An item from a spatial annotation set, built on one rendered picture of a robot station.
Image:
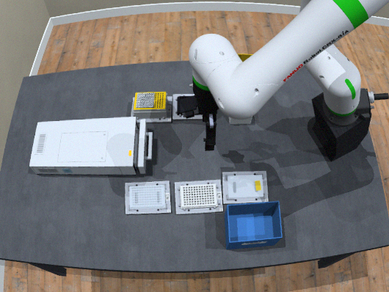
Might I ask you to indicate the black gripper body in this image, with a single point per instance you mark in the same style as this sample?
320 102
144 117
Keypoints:
210 108

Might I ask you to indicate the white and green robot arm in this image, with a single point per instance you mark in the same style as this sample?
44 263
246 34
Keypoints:
243 87

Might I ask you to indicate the blue box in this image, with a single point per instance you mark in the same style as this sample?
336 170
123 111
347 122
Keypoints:
260 220

